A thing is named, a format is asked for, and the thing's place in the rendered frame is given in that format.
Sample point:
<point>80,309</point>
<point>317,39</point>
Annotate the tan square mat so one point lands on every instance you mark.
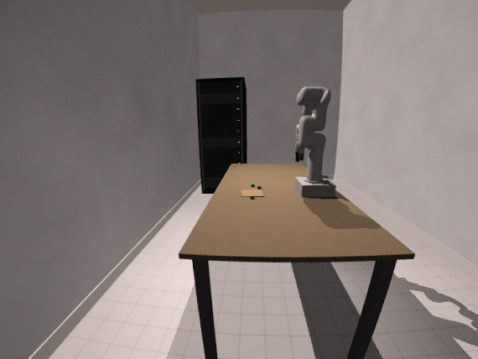
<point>256,193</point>

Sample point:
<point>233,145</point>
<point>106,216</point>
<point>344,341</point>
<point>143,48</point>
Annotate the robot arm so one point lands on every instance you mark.
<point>315,101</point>

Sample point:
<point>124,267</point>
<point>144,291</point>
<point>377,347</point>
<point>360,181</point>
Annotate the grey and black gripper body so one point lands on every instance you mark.
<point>301,150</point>

